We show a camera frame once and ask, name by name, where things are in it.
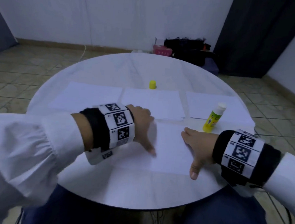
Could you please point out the person's right hand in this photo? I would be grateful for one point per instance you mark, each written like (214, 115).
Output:
(199, 147)

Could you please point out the pink box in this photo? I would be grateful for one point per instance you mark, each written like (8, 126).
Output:
(162, 50)

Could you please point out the person's left hand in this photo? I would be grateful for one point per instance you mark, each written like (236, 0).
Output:
(139, 125)

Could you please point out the black left wristband with markers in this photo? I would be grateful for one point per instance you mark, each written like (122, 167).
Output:
(110, 128)

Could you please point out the grey door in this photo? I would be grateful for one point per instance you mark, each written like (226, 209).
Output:
(2, 33)

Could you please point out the person's right forearm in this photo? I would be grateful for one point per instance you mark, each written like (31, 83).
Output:
(286, 183)

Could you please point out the black wristband with markers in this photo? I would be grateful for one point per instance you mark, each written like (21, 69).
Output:
(243, 156)
(110, 128)

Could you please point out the person's legs in blue jeans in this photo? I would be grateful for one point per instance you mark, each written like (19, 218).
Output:
(221, 214)

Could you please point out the person's left forearm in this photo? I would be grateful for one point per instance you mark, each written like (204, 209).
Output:
(28, 154)

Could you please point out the blue suitcase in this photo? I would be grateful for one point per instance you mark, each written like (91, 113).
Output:
(210, 67)

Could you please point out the single white paper sheet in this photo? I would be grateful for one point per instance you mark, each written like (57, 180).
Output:
(155, 103)
(168, 150)

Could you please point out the white paper stack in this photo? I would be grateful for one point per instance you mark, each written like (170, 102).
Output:
(84, 97)
(225, 108)

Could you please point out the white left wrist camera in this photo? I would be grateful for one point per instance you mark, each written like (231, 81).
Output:
(99, 156)

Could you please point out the black wardrobe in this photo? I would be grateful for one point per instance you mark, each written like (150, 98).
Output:
(258, 35)

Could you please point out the yellow glue stick cap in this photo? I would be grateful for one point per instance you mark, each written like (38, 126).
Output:
(152, 84)

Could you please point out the black bag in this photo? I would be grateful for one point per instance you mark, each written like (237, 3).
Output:
(189, 49)

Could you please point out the black right wristband with markers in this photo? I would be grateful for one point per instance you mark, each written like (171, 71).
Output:
(243, 156)

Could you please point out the yellow glue stick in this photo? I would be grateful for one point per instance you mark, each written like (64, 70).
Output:
(214, 117)

